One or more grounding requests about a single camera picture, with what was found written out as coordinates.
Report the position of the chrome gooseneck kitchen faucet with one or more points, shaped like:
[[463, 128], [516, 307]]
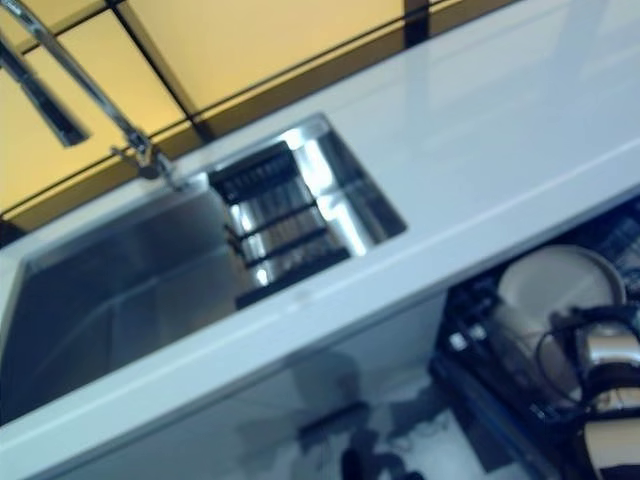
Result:
[[90, 85]]

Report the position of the narrow white cabinet door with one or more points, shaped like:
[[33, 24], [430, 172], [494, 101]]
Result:
[[225, 415]]

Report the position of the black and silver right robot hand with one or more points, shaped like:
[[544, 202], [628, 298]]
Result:
[[605, 320]]

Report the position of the stainless steel kitchen sink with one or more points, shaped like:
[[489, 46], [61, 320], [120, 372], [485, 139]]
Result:
[[125, 290]]

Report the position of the black dish drying rack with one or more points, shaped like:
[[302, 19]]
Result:
[[280, 220]]

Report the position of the black open dishwasher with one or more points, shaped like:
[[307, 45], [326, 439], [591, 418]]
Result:
[[465, 390]]

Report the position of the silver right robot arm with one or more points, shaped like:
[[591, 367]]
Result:
[[610, 355]]

